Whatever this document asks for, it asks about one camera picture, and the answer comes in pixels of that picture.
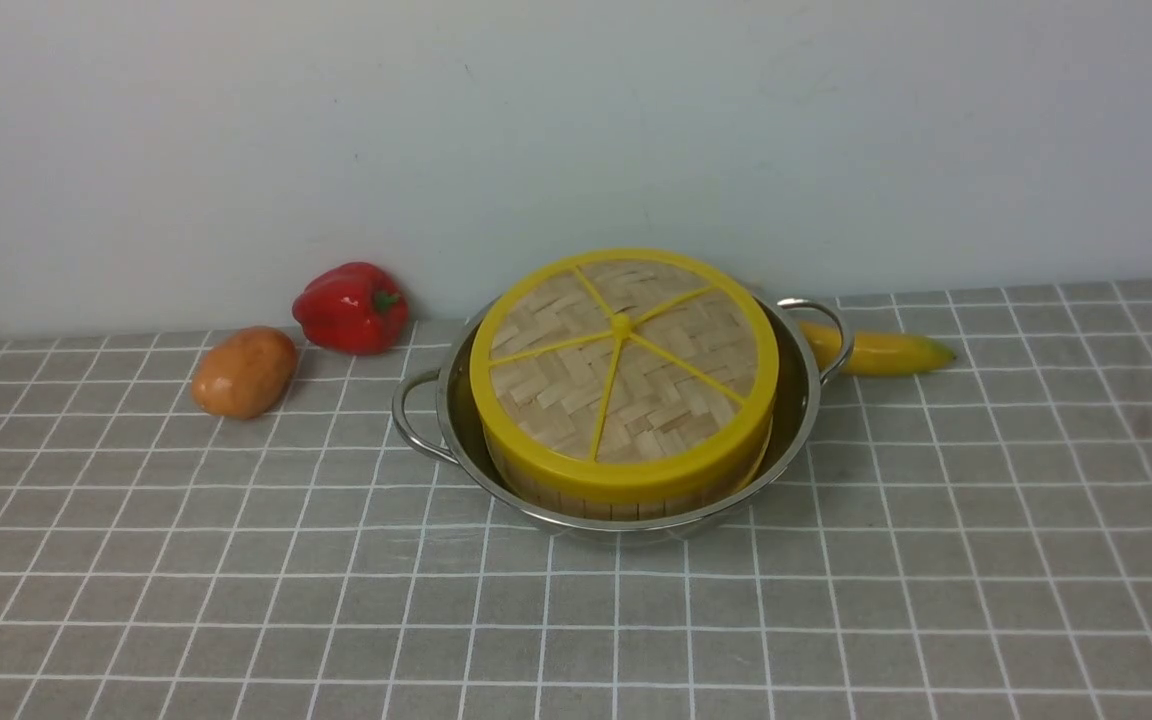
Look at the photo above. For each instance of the yellow bamboo steamer lid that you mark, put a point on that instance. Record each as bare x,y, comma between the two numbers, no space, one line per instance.
636,352

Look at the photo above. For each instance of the yellow bamboo steamer basket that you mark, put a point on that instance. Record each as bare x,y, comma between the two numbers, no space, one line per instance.
624,490

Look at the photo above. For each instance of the stainless steel pot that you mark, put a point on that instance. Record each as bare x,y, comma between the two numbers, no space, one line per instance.
463,443

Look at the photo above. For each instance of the red bell pepper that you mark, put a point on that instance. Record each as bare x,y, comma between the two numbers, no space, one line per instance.
355,309

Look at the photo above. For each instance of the yellow banana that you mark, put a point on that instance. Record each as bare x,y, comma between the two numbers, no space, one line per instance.
878,354

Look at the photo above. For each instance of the brown potato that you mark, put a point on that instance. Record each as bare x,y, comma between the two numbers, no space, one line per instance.
245,375

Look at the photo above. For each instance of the grey checkered tablecloth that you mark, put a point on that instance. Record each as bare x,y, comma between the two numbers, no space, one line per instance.
975,544

